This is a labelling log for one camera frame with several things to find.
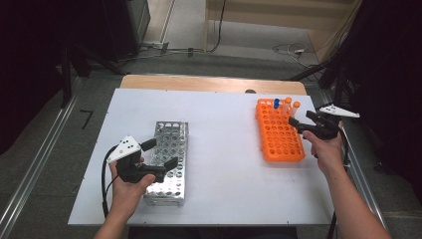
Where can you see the black curtain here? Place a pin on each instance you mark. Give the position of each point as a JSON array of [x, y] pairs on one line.
[[391, 66], [30, 66]]

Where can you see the orange-capped test tube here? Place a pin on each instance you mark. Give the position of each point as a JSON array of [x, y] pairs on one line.
[[288, 100], [296, 105]]

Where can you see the orange plastic test tube rack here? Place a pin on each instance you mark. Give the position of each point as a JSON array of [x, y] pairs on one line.
[[285, 158]]

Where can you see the dark grey cabinet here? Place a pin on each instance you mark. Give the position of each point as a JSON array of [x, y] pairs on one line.
[[137, 20]]

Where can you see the person's left hand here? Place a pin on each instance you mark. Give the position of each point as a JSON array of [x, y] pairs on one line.
[[126, 195]]

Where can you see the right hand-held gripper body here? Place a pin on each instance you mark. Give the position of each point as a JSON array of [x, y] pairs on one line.
[[325, 127]]

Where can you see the silver metal test tube rack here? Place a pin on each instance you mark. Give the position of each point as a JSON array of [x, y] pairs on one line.
[[164, 201]]

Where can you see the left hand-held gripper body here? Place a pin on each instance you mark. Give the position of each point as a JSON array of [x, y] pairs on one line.
[[124, 149]]

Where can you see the person's right hand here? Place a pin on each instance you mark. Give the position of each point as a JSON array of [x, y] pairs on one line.
[[326, 152]]

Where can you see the metal floor rail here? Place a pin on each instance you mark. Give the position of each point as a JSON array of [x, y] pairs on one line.
[[356, 172], [33, 172]]

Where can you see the light wooden desk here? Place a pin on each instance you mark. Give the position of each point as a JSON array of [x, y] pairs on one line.
[[282, 13]]

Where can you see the black metal stand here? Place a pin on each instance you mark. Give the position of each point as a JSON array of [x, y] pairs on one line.
[[308, 69], [66, 76]]

